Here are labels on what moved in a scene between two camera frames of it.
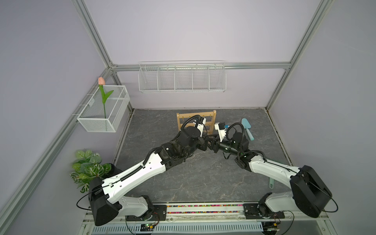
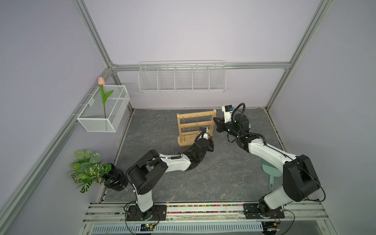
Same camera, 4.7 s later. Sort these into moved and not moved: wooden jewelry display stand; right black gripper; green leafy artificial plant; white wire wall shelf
Moved: right black gripper
Not moved: white wire wall shelf; wooden jewelry display stand; green leafy artificial plant
